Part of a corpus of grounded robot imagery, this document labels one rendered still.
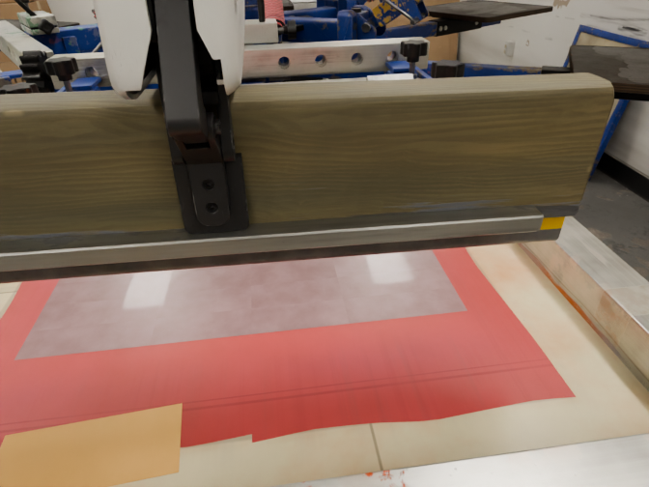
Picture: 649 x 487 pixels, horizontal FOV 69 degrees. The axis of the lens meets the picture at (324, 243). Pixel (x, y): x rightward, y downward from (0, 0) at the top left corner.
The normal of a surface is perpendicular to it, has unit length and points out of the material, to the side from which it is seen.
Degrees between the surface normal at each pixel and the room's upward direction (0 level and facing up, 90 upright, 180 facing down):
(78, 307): 0
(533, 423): 0
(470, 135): 90
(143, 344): 0
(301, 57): 90
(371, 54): 90
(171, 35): 61
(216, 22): 88
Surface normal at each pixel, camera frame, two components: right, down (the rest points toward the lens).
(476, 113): 0.13, 0.54
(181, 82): 0.11, 0.07
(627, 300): -0.02, -0.84
